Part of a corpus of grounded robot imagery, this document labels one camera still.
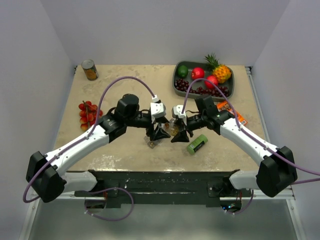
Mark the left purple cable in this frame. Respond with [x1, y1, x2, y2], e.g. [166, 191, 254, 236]
[22, 76, 158, 203]

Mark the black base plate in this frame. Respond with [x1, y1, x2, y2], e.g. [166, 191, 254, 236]
[75, 170, 237, 208]

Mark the dark green tray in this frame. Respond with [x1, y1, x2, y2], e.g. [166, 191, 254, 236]
[172, 60, 235, 102]

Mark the red apple left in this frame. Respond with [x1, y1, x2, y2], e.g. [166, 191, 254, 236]
[191, 67, 205, 81]

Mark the red cherry tomato bunch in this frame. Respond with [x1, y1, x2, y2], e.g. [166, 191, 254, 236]
[78, 100, 103, 132]

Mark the small pineapple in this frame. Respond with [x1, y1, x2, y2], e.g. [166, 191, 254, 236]
[204, 53, 232, 84]

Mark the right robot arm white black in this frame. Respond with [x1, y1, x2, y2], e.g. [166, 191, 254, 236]
[171, 95, 298, 198]

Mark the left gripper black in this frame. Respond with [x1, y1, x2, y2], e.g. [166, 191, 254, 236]
[125, 112, 171, 141]

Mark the amber pill bottle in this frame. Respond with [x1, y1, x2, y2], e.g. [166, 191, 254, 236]
[161, 119, 179, 137]

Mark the green lime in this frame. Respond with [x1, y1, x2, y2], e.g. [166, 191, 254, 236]
[177, 65, 189, 79]

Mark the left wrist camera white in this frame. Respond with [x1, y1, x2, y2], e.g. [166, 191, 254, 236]
[150, 94, 166, 123]

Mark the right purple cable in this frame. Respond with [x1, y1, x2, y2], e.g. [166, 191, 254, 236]
[183, 78, 320, 216]

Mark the tin can orange label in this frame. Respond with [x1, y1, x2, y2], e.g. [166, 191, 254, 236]
[81, 59, 99, 81]

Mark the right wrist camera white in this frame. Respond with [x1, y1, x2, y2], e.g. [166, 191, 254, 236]
[171, 105, 187, 119]

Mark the red apple right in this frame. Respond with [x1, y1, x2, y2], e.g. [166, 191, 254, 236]
[204, 75, 219, 89]

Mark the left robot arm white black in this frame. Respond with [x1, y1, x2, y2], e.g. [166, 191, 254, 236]
[26, 94, 169, 203]

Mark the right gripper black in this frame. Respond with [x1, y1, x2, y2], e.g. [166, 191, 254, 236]
[170, 112, 207, 143]

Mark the dark red grape bunch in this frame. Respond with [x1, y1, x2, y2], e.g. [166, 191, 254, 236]
[173, 78, 232, 99]

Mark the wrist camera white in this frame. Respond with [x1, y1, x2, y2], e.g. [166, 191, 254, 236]
[150, 94, 166, 123]
[171, 105, 187, 119]

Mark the red apple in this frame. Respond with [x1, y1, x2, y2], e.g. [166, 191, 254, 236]
[191, 67, 205, 81]
[204, 75, 219, 89]

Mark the green cylindrical bottle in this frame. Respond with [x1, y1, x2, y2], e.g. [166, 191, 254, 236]
[186, 134, 208, 155]

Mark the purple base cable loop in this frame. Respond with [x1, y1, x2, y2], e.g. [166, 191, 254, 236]
[84, 187, 137, 221]

